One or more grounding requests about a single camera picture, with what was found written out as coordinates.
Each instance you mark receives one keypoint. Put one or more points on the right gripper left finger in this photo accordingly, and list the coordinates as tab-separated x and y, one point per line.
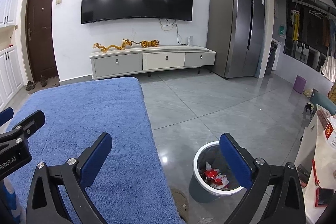
45	203

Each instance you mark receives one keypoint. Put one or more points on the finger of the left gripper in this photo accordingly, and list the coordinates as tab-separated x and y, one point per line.
6	115
27	127

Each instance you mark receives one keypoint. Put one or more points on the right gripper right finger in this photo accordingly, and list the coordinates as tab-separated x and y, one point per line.
285	204

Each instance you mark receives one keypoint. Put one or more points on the red snack bag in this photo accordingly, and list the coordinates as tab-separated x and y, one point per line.
211	176

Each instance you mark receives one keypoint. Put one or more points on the grey trash bin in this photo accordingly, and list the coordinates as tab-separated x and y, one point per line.
203	191

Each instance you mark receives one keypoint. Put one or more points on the red phone on table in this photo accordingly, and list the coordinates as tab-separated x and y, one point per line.
323	197

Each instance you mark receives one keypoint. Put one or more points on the left shoe at door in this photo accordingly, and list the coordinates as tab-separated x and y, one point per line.
30	86

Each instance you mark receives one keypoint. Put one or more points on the shoe at door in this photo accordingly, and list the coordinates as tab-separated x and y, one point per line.
30	86
43	81

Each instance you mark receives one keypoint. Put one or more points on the right shoe at door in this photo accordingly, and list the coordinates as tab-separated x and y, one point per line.
43	81

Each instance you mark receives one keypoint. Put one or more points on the blue shaggy rug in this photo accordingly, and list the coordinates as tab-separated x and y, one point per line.
131	186

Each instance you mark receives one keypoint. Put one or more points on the brown entrance door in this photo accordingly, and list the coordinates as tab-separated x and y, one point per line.
39	42

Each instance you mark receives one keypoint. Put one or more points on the purple small bin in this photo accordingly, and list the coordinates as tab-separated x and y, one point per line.
299	84

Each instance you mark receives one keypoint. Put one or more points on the white TV cabinet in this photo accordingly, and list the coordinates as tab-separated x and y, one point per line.
137	60

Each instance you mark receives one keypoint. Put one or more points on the golden dragon figurine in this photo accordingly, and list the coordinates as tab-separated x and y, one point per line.
104	49

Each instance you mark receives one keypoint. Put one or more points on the golden tiger figurine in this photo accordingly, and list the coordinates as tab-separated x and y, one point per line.
148	44

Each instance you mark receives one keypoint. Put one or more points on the white power strip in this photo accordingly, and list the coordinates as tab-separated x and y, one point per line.
190	40

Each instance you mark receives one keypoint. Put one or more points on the grey double-door refrigerator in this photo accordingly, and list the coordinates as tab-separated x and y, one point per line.
236	34

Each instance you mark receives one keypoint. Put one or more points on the white wall cabinets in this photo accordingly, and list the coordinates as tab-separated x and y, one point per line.
11	78

